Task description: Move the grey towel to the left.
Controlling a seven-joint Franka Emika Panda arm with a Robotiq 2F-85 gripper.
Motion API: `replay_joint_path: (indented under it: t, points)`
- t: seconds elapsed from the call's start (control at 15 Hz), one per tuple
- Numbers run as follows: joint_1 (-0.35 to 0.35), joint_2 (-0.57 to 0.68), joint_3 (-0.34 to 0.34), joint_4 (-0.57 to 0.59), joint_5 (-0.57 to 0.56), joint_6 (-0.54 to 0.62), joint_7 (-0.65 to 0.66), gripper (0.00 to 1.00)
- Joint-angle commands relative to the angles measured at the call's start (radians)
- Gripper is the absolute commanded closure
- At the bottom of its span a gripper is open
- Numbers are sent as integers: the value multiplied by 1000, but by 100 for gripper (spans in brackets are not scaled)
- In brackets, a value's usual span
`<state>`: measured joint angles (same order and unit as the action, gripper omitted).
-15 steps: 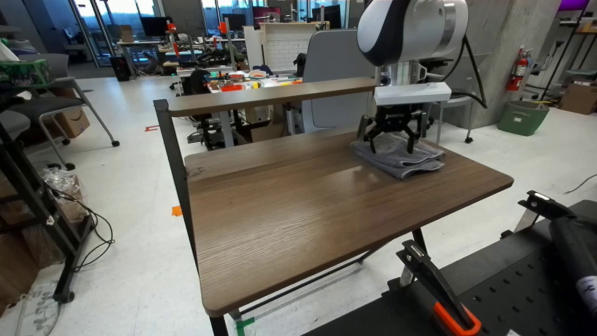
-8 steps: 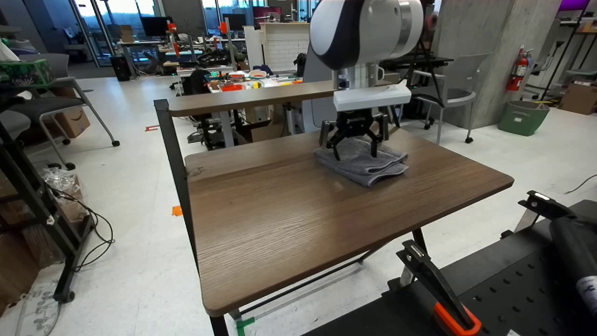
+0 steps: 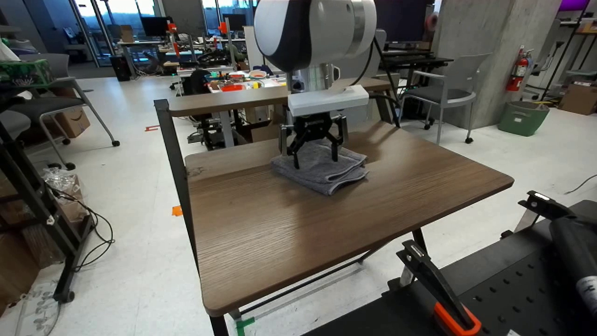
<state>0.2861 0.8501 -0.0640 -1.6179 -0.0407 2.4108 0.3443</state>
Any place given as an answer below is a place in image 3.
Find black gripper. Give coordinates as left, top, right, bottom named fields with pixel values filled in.
left=278, top=110, right=349, bottom=171

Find grey towel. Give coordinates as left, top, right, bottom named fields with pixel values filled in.
left=269, top=140, right=369, bottom=198

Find light wooden desk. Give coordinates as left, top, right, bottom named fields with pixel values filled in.
left=166, top=73, right=399, bottom=151

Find black desk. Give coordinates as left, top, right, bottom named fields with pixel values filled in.
left=377, top=50, right=455, bottom=127

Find black backpack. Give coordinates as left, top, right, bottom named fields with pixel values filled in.
left=181, top=67, right=213, bottom=97

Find brown wooden table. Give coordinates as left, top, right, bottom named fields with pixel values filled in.
left=153, top=97, right=437, bottom=336

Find grey metal chair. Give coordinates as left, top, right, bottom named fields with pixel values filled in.
left=399, top=54, right=493, bottom=145

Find black clamp with orange grip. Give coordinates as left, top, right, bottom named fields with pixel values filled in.
left=396, top=239, right=485, bottom=336

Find dark computer monitor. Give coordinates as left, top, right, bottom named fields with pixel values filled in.
left=140, top=15, right=172, bottom=41

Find green plastic bin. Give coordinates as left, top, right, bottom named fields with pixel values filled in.
left=496, top=99, right=552, bottom=138

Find red fire extinguisher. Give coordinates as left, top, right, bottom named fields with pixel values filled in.
left=504, top=45, right=535, bottom=95

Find black metal clamp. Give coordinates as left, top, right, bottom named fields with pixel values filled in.
left=513, top=188, right=575, bottom=233

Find small cardboard box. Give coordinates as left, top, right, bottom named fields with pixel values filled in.
left=54, top=106, right=93, bottom=140

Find black perforated platform stand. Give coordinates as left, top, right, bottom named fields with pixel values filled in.
left=304, top=198, right=597, bottom=336

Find clear plastic bag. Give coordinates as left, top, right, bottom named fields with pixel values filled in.
left=39, top=166, right=86, bottom=201

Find brown cardboard box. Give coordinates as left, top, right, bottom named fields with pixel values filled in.
left=558, top=80, right=597, bottom=117

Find grey office chair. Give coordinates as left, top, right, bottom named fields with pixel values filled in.
left=0, top=52, right=121, bottom=171

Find black cylinder with white label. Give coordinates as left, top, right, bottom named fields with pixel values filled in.
left=548, top=216, right=597, bottom=304

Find black floor cables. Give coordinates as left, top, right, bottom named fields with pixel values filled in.
left=73, top=196, right=118, bottom=270

